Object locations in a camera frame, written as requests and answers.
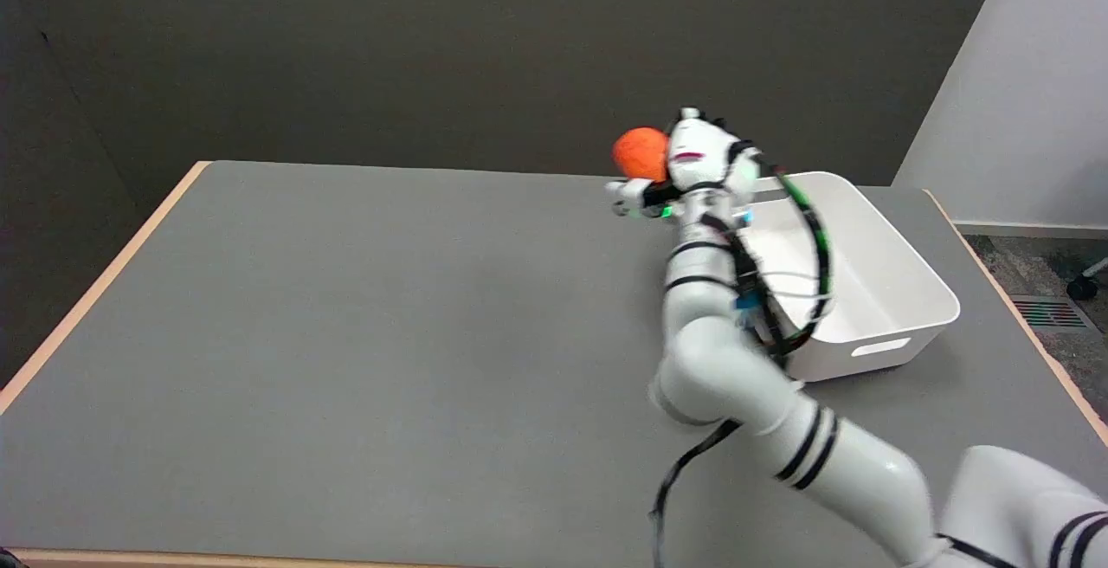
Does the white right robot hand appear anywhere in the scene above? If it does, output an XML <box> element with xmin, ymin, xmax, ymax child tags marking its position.
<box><xmin>605</xmin><ymin>107</ymin><xmax>763</xmax><ymax>225</ymax></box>

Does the orange mango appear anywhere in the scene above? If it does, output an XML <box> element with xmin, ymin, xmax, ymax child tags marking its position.
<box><xmin>612</xmin><ymin>127</ymin><xmax>671</xmax><ymax>183</ymax></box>

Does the white plastic box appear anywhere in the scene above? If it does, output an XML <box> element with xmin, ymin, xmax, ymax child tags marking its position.
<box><xmin>740</xmin><ymin>171</ymin><xmax>961</xmax><ymax>383</ymax></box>

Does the floor vent grille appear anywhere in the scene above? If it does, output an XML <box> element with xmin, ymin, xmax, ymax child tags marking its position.
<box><xmin>1011</xmin><ymin>294</ymin><xmax>1089</xmax><ymax>330</ymax></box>

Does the black chair caster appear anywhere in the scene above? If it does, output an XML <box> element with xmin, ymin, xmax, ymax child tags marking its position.
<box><xmin>1066</xmin><ymin>258</ymin><xmax>1108</xmax><ymax>302</ymax></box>

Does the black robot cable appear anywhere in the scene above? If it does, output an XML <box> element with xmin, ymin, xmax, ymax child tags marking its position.
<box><xmin>649</xmin><ymin>142</ymin><xmax>834</xmax><ymax>568</ymax></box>

